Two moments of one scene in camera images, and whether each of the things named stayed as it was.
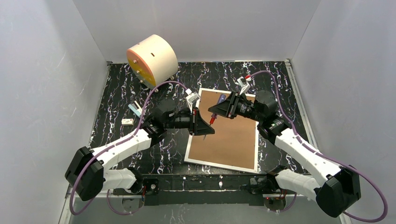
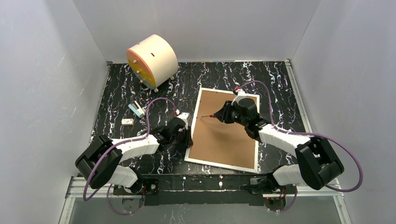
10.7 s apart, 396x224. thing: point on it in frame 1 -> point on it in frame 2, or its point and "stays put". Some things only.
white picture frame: (234, 144) stays put
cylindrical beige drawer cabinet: (152, 61) stays put
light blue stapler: (136, 108) stays put
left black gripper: (194, 121) -> (188, 137)
